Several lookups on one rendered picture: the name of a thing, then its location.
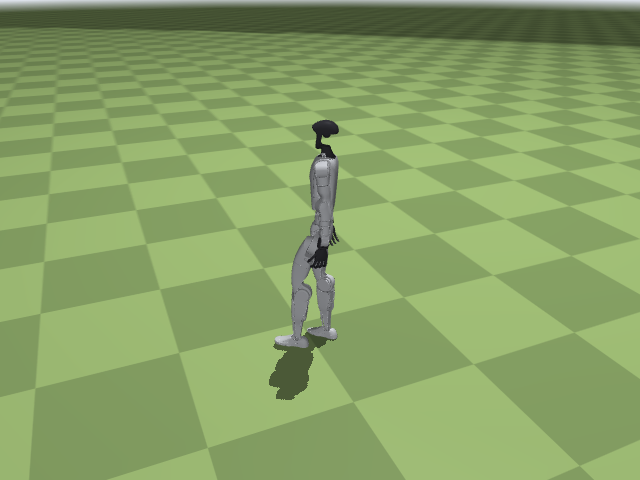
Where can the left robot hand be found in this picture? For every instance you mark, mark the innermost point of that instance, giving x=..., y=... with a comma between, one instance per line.
x=320, y=255

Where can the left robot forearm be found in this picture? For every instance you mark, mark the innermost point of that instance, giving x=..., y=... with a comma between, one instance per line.
x=324, y=223

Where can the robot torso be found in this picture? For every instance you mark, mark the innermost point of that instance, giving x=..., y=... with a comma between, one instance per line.
x=333, y=163

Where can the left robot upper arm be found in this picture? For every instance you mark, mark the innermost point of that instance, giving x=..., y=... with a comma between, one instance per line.
x=322, y=175

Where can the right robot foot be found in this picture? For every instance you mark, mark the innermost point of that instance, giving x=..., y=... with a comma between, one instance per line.
x=317, y=331

